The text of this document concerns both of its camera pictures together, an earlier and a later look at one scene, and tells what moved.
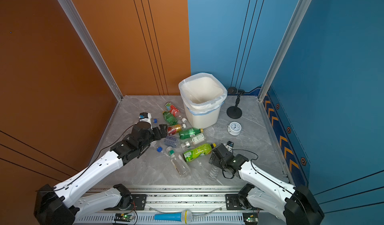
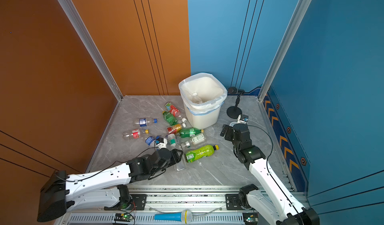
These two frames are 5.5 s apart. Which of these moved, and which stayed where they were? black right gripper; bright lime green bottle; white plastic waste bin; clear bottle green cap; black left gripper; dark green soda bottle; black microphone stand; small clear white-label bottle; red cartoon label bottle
Moved: black left gripper; clear bottle green cap; black right gripper
Stayed: small clear white-label bottle; white plastic waste bin; red cartoon label bottle; bright lime green bottle; black microphone stand; dark green soda bottle
